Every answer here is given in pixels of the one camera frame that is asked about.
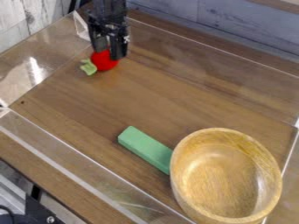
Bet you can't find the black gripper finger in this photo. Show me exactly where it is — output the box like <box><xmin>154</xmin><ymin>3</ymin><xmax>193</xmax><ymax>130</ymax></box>
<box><xmin>89</xmin><ymin>26</ymin><xmax>109</xmax><ymax>53</ymax></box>
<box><xmin>110</xmin><ymin>32</ymin><xmax>129</xmax><ymax>60</ymax></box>

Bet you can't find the red plush strawberry toy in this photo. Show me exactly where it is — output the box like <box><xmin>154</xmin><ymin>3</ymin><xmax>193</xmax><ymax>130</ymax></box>
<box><xmin>79</xmin><ymin>50</ymin><xmax>119</xmax><ymax>76</ymax></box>

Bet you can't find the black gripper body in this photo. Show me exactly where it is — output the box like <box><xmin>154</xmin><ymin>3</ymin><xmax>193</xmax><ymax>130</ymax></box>
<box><xmin>89</xmin><ymin>12</ymin><xmax>130</xmax><ymax>42</ymax></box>

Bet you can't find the wooden bowl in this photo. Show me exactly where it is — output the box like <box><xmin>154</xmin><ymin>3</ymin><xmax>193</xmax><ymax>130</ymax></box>
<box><xmin>170</xmin><ymin>128</ymin><xmax>284</xmax><ymax>224</ymax></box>

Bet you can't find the clear acrylic left wall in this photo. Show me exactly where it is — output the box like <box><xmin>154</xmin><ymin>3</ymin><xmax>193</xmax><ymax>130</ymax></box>
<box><xmin>0</xmin><ymin>13</ymin><xmax>91</xmax><ymax>115</ymax></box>

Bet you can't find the black clamp with screw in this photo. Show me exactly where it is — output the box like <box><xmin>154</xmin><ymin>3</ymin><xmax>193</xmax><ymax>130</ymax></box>
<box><xmin>0</xmin><ymin>188</ymin><xmax>66</xmax><ymax>224</ymax></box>

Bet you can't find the clear acrylic front wall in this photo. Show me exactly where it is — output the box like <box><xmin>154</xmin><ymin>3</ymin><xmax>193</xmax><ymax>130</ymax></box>
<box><xmin>0</xmin><ymin>108</ymin><xmax>195</xmax><ymax>224</ymax></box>

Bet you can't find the clear acrylic back wall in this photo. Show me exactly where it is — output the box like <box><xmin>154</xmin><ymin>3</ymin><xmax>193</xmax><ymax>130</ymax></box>
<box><xmin>129</xmin><ymin>10</ymin><xmax>299</xmax><ymax>126</ymax></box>

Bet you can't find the clear acrylic wall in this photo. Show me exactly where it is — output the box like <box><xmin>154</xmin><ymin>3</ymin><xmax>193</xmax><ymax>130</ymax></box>
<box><xmin>129</xmin><ymin>10</ymin><xmax>299</xmax><ymax>126</ymax></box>
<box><xmin>0</xmin><ymin>13</ymin><xmax>91</xmax><ymax>115</ymax></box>
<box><xmin>0</xmin><ymin>108</ymin><xmax>195</xmax><ymax>224</ymax></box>

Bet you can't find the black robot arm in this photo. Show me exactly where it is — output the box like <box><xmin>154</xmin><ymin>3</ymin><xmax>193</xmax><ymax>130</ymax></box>
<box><xmin>89</xmin><ymin>0</ymin><xmax>130</xmax><ymax>60</ymax></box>

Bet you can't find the green rectangular block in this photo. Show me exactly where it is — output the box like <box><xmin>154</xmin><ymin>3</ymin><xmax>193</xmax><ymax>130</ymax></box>
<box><xmin>117</xmin><ymin>126</ymin><xmax>174</xmax><ymax>175</ymax></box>

